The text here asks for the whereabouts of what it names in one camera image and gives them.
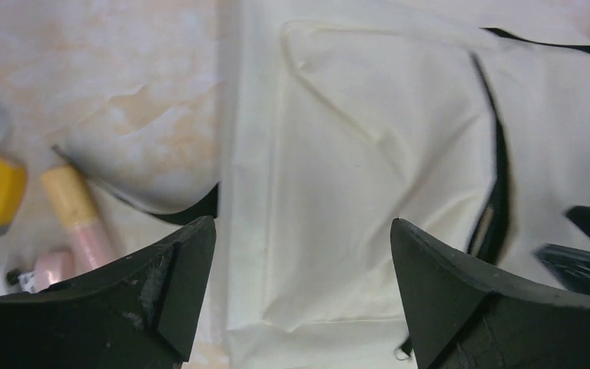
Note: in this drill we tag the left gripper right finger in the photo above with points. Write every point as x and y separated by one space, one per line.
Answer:
462 312

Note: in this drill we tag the pink orange highlighter pen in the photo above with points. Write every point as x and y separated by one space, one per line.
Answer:
75 208

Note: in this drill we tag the cream canvas backpack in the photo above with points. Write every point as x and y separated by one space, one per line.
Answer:
341 116

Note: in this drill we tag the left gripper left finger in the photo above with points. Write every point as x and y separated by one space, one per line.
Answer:
140 311

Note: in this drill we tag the pink white correction tape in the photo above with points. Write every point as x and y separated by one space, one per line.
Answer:
48 269

